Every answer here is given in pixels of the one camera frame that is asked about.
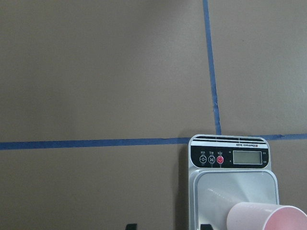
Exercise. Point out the silver digital kitchen scale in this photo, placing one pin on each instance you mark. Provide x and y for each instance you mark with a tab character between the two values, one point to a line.
226	170

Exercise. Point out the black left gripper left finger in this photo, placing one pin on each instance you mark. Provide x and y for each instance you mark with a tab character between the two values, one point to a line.
131	226

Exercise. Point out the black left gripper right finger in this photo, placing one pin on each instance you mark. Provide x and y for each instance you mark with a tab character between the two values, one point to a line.
206	227

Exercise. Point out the pink plastic cup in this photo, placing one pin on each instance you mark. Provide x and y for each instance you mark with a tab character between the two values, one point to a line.
260	216

